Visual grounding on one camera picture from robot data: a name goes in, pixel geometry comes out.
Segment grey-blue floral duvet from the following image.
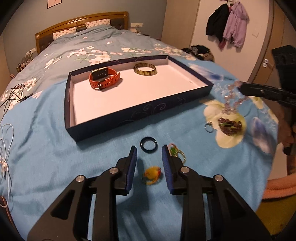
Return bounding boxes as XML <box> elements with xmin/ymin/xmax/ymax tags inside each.
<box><xmin>0</xmin><ymin>25</ymin><xmax>197</xmax><ymax>100</ymax></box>

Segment clear bead bracelet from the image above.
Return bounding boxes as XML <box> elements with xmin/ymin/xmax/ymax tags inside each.
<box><xmin>223</xmin><ymin>81</ymin><xmax>249</xmax><ymax>114</ymax></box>

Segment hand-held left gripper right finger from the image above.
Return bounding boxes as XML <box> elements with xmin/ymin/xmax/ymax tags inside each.
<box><xmin>162</xmin><ymin>144</ymin><xmax>271</xmax><ymax>241</ymax></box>

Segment yellow glass charm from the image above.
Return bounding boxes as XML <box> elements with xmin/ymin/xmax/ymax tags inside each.
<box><xmin>142</xmin><ymin>166</ymin><xmax>162</xmax><ymax>185</ymax></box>

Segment white earphones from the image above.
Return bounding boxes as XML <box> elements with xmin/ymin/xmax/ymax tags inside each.
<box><xmin>0</xmin><ymin>124</ymin><xmax>14</xmax><ymax>208</ymax></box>

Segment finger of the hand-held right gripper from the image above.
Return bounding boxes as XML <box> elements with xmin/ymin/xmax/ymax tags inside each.
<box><xmin>237</xmin><ymin>82</ymin><xmax>296</xmax><ymax>107</ymax></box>

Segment purple jacket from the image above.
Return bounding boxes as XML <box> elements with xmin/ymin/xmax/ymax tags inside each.
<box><xmin>222</xmin><ymin>2</ymin><xmax>250</xmax><ymax>49</ymax></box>

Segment wooden bed headboard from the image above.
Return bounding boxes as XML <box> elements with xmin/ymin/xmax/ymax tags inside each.
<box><xmin>35</xmin><ymin>11</ymin><xmax>129</xmax><ymax>54</ymax></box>

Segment black jacket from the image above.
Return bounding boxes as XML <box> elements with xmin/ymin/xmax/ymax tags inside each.
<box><xmin>206</xmin><ymin>3</ymin><xmax>230</xmax><ymax>43</ymax></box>

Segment black charger cable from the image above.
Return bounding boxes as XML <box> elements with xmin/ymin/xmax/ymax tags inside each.
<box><xmin>0</xmin><ymin>83</ymin><xmax>35</xmax><ymax>121</ymax></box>

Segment orange smartwatch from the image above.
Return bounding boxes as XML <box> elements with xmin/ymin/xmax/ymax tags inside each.
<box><xmin>89</xmin><ymin>67</ymin><xmax>121</xmax><ymax>90</ymax></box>

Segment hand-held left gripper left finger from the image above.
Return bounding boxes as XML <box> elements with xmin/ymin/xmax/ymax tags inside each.
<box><xmin>27</xmin><ymin>146</ymin><xmax>138</xmax><ymax>241</ymax></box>

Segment green bead charm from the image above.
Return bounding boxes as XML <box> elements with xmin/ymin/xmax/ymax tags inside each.
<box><xmin>168</xmin><ymin>142</ymin><xmax>186</xmax><ymax>163</ymax></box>

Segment white patterned pillow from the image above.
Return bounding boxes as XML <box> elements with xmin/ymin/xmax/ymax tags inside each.
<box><xmin>85</xmin><ymin>19</ymin><xmax>111</xmax><ymax>29</ymax></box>
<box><xmin>53</xmin><ymin>27</ymin><xmax>77</xmax><ymax>40</ymax></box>

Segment light blue flower blanket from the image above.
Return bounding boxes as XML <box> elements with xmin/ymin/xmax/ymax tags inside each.
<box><xmin>0</xmin><ymin>56</ymin><xmax>279</xmax><ymax>241</ymax></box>

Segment pink fleece cloth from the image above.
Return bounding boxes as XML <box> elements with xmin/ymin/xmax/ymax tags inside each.
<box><xmin>264</xmin><ymin>174</ymin><xmax>296</xmax><ymax>200</ymax></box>

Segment framed flower picture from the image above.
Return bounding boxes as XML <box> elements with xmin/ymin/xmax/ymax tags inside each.
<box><xmin>47</xmin><ymin>0</ymin><xmax>63</xmax><ymax>9</ymax></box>

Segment person's right hand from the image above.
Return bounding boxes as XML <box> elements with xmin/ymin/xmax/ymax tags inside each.
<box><xmin>276</xmin><ymin>104</ymin><xmax>296</xmax><ymax>149</ymax></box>

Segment purple bead bracelet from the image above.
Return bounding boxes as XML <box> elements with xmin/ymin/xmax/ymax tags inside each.
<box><xmin>218</xmin><ymin>117</ymin><xmax>243</xmax><ymax>137</ymax></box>

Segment pile of dark clothes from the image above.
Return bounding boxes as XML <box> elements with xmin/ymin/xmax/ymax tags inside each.
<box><xmin>181</xmin><ymin>45</ymin><xmax>215</xmax><ymax>62</ymax></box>

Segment tortoiseshell bangle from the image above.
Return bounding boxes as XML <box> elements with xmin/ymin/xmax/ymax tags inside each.
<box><xmin>133</xmin><ymin>62</ymin><xmax>158</xmax><ymax>76</ymax></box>

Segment black ring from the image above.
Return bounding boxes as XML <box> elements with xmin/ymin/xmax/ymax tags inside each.
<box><xmin>140</xmin><ymin>137</ymin><xmax>158</xmax><ymax>153</ymax></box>

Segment dark blue cardboard tray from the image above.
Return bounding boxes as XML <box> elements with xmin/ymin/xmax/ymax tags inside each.
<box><xmin>64</xmin><ymin>55</ymin><xmax>213</xmax><ymax>142</ymax></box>

